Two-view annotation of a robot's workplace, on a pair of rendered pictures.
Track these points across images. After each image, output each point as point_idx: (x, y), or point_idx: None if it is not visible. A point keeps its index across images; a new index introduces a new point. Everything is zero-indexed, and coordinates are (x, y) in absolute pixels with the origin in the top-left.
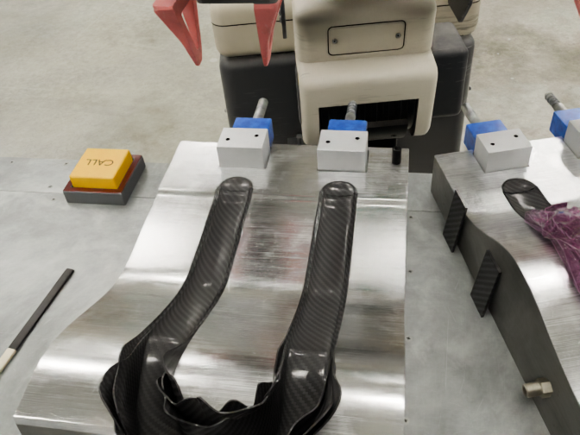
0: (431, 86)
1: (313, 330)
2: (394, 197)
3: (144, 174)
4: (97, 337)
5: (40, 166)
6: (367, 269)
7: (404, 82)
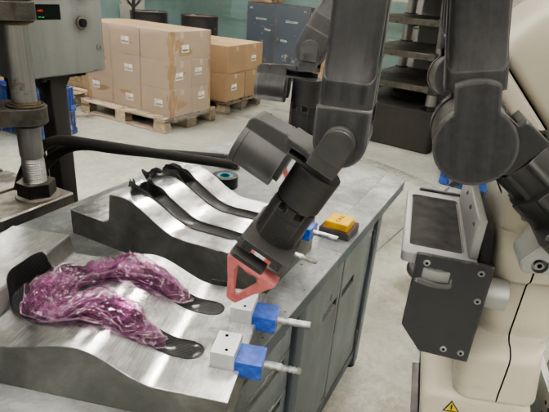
0: (420, 399)
1: (171, 208)
2: (225, 248)
3: (341, 240)
4: (200, 173)
5: (364, 219)
6: (194, 234)
7: (421, 373)
